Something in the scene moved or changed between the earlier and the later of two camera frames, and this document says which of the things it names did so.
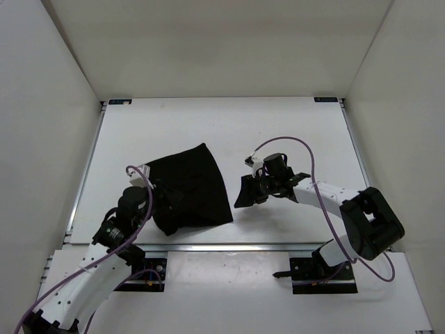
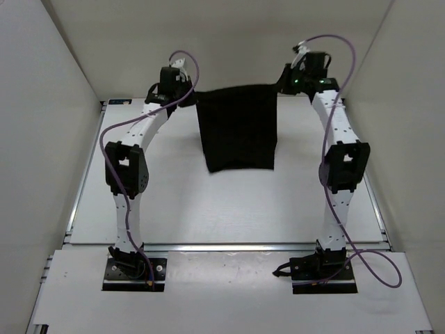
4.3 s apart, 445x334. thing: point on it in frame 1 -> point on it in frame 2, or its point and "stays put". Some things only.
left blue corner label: (117, 101) stays put
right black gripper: (248, 191) -> (283, 83)
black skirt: (205, 202) -> (239, 126)
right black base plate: (312, 275) stays put
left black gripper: (172, 196) -> (192, 100)
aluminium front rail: (233, 248) stays put
